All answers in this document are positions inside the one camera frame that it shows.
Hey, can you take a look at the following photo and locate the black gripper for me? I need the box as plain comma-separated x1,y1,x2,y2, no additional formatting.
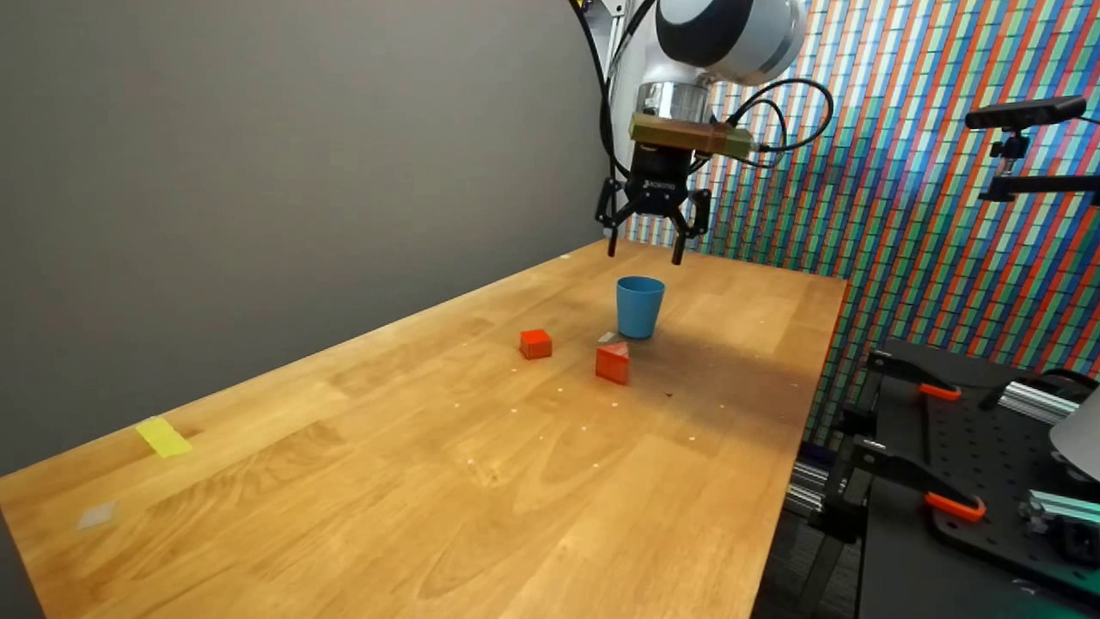
592,143,715,268

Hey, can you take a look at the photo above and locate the blue plastic cup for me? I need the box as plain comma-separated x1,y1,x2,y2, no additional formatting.
613,270,669,343

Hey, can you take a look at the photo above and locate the red wooden block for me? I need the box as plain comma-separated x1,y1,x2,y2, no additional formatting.
592,340,634,389

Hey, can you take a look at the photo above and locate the orange wooden block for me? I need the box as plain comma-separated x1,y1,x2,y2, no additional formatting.
514,327,558,365

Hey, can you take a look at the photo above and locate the colourful patterned backdrop cloth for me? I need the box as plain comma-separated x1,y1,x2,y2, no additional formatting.
593,0,1100,449

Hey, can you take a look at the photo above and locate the grey backdrop panel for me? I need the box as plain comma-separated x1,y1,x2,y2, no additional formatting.
0,0,613,476

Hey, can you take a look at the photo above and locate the silver aluminium extrusion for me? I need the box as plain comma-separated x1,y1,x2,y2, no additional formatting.
992,379,1087,431

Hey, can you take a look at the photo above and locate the white curved object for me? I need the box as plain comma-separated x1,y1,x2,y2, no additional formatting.
1049,384,1100,489

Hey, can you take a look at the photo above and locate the teal aluminium extrusion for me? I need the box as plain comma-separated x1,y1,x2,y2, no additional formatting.
1019,483,1100,541

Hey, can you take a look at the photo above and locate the yellow tape strip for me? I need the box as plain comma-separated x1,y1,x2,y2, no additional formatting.
135,416,197,459

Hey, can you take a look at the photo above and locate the olive wrist camera box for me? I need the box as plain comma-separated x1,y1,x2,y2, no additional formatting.
627,111,757,160

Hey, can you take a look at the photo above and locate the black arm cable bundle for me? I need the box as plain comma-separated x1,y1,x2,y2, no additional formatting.
568,0,658,184

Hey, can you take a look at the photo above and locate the black looped camera cable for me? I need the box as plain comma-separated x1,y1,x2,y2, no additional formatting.
692,76,839,174

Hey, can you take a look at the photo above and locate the orange handled clamp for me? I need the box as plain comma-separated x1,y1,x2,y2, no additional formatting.
850,437,990,530
864,346,966,408

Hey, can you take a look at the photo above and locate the black camera on stand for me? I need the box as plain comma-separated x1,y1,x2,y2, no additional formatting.
963,94,1100,211

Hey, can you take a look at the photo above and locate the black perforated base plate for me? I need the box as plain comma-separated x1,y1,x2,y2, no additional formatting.
856,340,1100,619

